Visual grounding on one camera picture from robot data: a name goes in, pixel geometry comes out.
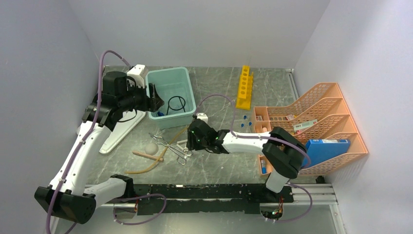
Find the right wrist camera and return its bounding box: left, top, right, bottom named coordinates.
left=196, top=113, right=208, bottom=123

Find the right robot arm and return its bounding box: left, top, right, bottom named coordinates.
left=187, top=119, right=311, bottom=202

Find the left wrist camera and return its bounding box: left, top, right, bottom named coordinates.
left=127, top=64, right=149, bottom=88

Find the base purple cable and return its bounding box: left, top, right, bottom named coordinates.
left=113, top=194, right=168, bottom=226

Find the amber rubber tubing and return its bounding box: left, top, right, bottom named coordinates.
left=125, top=127, right=188, bottom=175

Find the blue binder folder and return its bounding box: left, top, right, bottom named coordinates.
left=305, top=139, right=351, bottom=168

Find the wooden dowel rod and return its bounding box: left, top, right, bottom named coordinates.
left=132, top=151, right=164, bottom=162

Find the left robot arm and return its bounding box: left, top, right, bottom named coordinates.
left=34, top=72, right=164, bottom=224

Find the white round watch glass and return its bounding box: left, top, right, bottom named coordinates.
left=144, top=143, right=159, bottom=156

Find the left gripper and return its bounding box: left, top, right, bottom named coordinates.
left=118, top=79, right=165, bottom=112

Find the yellow test tube rack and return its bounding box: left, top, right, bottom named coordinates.
left=236, top=65, right=253, bottom=110

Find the orange mesh file organizer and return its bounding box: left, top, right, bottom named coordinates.
left=251, top=82, right=368, bottom=176

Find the mint green plastic bin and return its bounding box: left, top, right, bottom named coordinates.
left=146, top=67, right=196, bottom=129

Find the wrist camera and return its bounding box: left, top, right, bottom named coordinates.
left=127, top=64, right=149, bottom=88
left=196, top=113, right=208, bottom=123

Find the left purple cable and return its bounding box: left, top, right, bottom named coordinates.
left=45, top=50, right=133, bottom=234

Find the white plastic bin lid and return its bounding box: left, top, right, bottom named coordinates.
left=99, top=110, right=146, bottom=154

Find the black wire ring stand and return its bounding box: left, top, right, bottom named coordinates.
left=166, top=96, right=186, bottom=115

